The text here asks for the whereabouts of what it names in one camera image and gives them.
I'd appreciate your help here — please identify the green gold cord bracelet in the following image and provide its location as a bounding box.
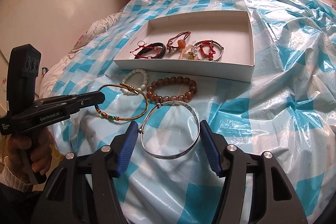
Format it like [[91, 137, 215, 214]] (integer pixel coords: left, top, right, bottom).
[[94, 82, 149, 122]]

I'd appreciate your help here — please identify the red cord pendant necklace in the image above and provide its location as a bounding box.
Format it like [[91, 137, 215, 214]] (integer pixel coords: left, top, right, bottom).
[[166, 31, 193, 54]]

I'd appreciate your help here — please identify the red knotted cord bracelet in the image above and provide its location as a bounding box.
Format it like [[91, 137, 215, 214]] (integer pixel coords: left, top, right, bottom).
[[198, 40, 216, 60]]

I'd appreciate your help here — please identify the left hand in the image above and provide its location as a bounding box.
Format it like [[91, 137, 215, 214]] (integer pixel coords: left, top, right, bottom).
[[6, 127, 54, 184]]

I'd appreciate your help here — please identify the plain silver bangle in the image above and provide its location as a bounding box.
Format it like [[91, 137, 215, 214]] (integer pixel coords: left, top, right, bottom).
[[139, 101, 201, 160]]

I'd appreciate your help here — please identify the blue white checkered plastic sheet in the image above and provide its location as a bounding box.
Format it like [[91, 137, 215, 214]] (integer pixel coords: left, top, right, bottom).
[[51, 0, 335, 223]]

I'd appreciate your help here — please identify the silver patterned bangle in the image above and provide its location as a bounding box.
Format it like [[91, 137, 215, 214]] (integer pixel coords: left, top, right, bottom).
[[194, 40, 224, 62]]

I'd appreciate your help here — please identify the white shallow cardboard box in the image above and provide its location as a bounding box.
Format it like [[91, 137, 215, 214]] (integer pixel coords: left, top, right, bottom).
[[114, 11, 255, 83]]

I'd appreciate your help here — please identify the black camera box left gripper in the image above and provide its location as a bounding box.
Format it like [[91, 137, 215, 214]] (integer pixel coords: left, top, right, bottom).
[[6, 44, 42, 115]]

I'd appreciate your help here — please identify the white bead bracelet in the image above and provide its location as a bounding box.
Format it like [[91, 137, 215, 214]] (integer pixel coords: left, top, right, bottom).
[[121, 68, 149, 96]]

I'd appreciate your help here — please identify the black braided leather bracelet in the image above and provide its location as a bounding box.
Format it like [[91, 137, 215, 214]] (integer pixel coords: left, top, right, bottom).
[[133, 41, 167, 60]]

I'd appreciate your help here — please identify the brown wooden bead bracelet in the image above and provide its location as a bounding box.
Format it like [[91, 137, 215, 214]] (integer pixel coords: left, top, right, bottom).
[[146, 76, 198, 104]]

